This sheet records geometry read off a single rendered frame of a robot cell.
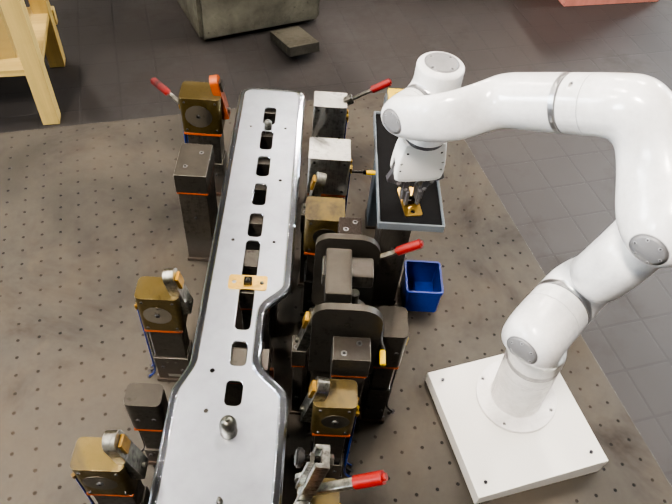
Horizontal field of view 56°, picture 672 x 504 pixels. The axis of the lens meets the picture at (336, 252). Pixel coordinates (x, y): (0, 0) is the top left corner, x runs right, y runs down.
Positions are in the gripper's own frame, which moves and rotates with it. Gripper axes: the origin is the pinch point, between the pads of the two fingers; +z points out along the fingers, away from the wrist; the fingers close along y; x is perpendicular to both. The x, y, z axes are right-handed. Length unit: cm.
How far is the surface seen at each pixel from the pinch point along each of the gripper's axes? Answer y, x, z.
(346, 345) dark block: 18.3, 31.2, 6.4
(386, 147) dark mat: 1.4, -17.5, 2.5
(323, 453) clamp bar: 26, 54, -3
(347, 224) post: 12.8, 0.0, 8.5
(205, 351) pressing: 44, 23, 18
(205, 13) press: 46, -245, 99
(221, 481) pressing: 42, 49, 18
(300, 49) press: -5, -224, 109
